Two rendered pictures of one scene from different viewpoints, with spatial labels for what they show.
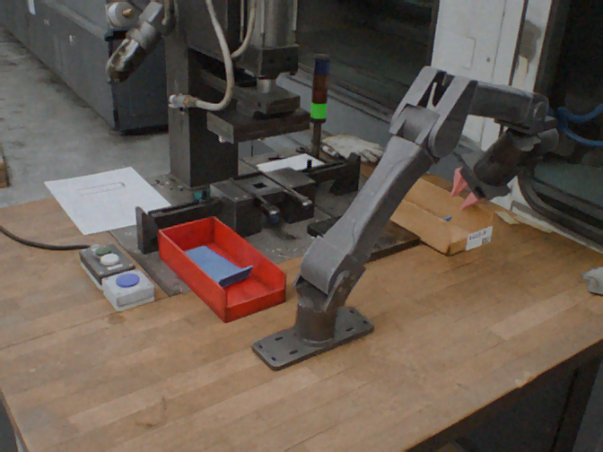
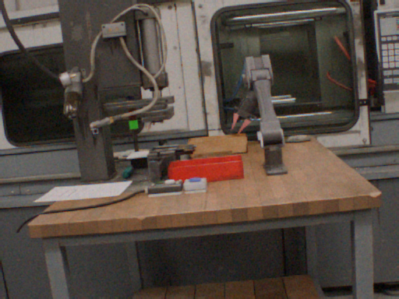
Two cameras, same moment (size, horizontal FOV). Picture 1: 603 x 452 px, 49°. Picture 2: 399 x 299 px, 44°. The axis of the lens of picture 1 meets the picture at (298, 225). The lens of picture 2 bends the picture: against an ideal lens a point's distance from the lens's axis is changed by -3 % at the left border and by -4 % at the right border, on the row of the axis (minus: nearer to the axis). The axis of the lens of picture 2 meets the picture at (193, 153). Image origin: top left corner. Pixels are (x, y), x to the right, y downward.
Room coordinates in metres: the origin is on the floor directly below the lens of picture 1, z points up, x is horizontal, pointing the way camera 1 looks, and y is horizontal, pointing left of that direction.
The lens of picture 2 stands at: (-0.08, 1.45, 1.27)
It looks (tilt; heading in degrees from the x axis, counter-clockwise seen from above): 9 degrees down; 311
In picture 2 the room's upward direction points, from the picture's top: 6 degrees counter-clockwise
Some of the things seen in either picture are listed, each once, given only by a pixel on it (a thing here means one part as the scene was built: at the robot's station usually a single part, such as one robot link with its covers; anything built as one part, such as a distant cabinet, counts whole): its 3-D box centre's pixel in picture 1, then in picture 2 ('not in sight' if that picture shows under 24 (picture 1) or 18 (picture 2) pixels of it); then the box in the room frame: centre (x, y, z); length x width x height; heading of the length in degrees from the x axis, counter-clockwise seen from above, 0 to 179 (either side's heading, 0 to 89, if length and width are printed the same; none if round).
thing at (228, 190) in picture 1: (264, 185); (163, 150); (1.27, 0.08, 0.98); 0.20 x 0.10 x 0.01; 127
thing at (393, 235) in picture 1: (362, 234); (213, 157); (1.20, -0.13, 0.91); 0.17 x 0.16 x 0.02; 127
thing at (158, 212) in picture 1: (187, 217); (158, 167); (1.16, 0.22, 0.95); 0.15 x 0.03 x 0.10; 127
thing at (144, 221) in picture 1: (154, 227); (156, 173); (1.12, 0.27, 0.95); 0.06 x 0.03 x 0.09; 127
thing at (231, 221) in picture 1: (263, 203); (164, 161); (1.27, 0.08, 0.94); 0.20 x 0.10 x 0.07; 127
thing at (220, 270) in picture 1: (212, 261); not in sight; (1.05, 0.15, 0.92); 0.15 x 0.07 x 0.03; 44
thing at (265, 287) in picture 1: (219, 265); (206, 169); (1.02, 0.14, 0.93); 0.25 x 0.12 x 0.06; 37
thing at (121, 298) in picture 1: (128, 295); (195, 189); (0.95, 0.28, 0.90); 0.07 x 0.07 x 0.06; 37
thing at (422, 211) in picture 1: (427, 212); (217, 145); (1.29, -0.28, 0.93); 0.25 x 0.13 x 0.08; 37
